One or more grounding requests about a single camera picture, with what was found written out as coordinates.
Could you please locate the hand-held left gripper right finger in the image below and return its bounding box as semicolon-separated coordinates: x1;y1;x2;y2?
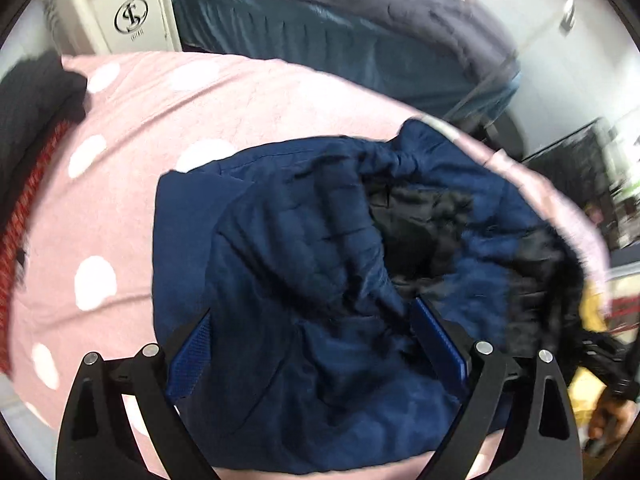
410;297;584;480

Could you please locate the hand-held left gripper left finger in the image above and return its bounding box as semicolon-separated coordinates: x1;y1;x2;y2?
56;309;217;480

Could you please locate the navy blue padded jacket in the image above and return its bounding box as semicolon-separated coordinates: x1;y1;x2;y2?
151;117;589;462

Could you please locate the person's right hand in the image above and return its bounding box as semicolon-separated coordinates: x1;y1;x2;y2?
587;389;637;457

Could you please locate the red object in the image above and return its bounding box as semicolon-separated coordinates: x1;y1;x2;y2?
604;294;640;337

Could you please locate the yellow cloth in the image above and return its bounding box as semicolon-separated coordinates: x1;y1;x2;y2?
569;281;614;442

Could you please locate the dark cluttered shelf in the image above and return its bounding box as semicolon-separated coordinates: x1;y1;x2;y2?
520;116;640;252

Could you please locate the red knitted cloth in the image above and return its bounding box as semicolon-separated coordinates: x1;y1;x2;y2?
0;120;72;362

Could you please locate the pink polka dot blanket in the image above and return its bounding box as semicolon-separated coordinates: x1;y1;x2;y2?
7;52;614;480

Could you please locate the cream standing appliance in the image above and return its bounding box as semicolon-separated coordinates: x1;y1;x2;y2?
42;0;184;56

